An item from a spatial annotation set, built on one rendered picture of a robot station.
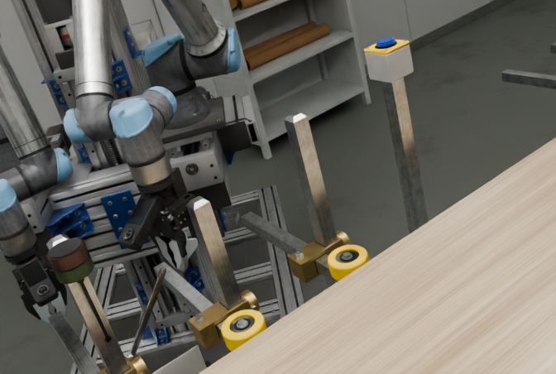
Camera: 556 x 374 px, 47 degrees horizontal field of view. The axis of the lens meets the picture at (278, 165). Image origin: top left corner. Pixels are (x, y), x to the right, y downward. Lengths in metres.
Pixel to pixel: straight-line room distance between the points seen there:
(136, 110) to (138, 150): 0.07
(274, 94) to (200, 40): 2.84
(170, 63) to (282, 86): 2.80
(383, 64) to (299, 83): 3.22
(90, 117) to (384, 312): 0.67
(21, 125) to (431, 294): 0.93
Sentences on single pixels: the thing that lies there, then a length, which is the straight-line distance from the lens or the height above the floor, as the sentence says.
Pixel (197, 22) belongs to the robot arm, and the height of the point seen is 1.32.
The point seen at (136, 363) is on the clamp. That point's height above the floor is 0.87.
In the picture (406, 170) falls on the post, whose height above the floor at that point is 0.93.
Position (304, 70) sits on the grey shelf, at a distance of 4.59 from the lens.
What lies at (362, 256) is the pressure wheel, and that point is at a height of 0.91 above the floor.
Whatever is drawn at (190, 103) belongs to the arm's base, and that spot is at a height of 1.09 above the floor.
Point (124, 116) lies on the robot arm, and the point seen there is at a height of 1.29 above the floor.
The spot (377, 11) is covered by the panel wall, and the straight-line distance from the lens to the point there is 5.02.
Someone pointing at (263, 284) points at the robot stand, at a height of 0.21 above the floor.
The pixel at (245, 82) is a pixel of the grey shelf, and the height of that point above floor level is 0.51.
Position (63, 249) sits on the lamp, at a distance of 1.08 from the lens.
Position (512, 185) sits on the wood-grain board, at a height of 0.90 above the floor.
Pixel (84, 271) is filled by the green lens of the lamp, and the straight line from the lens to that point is 1.08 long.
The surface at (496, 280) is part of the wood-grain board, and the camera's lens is 1.18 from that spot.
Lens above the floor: 1.62
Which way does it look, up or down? 25 degrees down
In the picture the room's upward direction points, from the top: 15 degrees counter-clockwise
